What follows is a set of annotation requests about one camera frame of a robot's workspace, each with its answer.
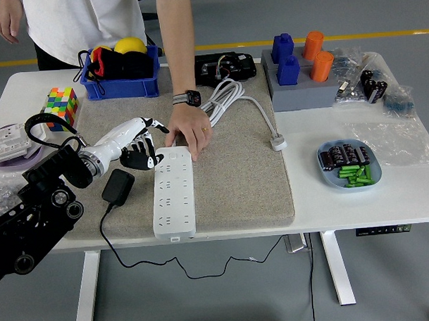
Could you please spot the clear bubble wrap bag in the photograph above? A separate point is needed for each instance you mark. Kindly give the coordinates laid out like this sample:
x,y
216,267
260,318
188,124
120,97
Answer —
x,y
2,196

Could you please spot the blue plastic bin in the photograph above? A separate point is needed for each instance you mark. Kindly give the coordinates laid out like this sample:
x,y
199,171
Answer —
x,y
120,88

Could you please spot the small yellow ball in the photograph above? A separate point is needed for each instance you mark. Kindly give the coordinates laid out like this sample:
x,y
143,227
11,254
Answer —
x,y
103,50

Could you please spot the black electronic device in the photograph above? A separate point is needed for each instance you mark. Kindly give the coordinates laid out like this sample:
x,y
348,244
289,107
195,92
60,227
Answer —
x,y
232,70

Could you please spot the person's left forearm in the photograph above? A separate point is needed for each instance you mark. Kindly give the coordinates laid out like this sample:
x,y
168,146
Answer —
x,y
177,45

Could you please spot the black capacitor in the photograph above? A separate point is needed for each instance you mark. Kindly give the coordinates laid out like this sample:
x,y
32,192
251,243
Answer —
x,y
363,156
328,160
337,154
349,153

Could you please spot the colourful puzzle cube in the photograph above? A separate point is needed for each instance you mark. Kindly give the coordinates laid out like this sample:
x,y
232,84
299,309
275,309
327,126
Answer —
x,y
62,102

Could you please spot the white power strip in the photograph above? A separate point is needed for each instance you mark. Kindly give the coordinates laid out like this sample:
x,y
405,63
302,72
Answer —
x,y
173,197

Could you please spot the orange cylinder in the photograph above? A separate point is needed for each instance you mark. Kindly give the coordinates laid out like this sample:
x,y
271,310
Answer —
x,y
313,44
322,67

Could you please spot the light blue tray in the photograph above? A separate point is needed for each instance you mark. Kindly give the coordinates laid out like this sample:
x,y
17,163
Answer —
x,y
375,172

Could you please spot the white wall socket panel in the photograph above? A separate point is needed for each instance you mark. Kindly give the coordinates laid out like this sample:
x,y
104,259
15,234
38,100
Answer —
x,y
9,143

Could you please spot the metal bracket under table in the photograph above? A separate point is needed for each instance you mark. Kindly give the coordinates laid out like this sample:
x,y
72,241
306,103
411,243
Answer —
x,y
295,243

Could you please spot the person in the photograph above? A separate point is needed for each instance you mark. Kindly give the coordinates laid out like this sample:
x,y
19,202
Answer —
x,y
82,20

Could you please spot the grey block base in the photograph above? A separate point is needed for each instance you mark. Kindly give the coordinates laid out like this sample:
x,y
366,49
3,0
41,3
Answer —
x,y
304,94

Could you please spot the black desk control panel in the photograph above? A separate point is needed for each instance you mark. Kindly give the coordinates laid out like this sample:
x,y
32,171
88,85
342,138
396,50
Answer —
x,y
382,230

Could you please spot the grey-brown mat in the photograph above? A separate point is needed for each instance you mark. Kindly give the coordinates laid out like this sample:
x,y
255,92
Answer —
x,y
236,174

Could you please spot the clear bag blue resistors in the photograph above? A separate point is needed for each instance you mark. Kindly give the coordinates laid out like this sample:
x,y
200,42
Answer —
x,y
399,103
346,59

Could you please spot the blue block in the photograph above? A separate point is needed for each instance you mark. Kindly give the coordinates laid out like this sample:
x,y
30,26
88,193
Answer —
x,y
288,71
282,47

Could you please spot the white three-pin plug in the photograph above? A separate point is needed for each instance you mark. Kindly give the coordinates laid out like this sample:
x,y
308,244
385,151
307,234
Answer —
x,y
279,142

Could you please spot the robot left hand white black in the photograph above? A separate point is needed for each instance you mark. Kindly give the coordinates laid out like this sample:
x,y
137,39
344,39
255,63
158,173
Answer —
x,y
118,139

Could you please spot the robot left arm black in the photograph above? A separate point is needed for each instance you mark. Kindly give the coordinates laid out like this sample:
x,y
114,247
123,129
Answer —
x,y
43,215

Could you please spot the empty clear plastic bag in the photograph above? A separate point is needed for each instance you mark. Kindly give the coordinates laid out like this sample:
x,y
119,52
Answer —
x,y
390,144

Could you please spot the large yellow ball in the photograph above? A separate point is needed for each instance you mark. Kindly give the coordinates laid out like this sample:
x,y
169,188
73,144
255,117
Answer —
x,y
130,44

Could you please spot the black power adapter plug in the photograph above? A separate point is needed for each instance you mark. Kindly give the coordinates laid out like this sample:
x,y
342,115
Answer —
x,y
117,186

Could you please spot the black pouch red lining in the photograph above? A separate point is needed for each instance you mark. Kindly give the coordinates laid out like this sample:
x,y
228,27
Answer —
x,y
133,66

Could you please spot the green cylinder cell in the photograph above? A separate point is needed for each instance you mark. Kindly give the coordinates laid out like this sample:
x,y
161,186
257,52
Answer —
x,y
368,172
358,184
358,178
347,174
348,169

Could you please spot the clear bag black capacitors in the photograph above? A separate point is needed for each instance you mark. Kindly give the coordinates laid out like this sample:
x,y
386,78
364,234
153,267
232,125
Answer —
x,y
374,86

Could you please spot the person's right hand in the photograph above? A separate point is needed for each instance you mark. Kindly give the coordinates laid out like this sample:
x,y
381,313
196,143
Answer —
x,y
9,19

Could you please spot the person's left hand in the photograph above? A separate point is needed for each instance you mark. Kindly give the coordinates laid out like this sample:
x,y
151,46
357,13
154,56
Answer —
x,y
190,124

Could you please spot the clear bag small parts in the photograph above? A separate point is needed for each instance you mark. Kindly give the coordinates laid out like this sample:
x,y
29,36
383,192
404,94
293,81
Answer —
x,y
349,94

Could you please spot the white table leg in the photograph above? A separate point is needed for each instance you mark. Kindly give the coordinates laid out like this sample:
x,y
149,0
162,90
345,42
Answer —
x,y
340,269
86,288

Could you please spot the black wrist watch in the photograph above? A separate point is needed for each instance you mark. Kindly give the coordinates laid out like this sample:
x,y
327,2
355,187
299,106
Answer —
x,y
193,97

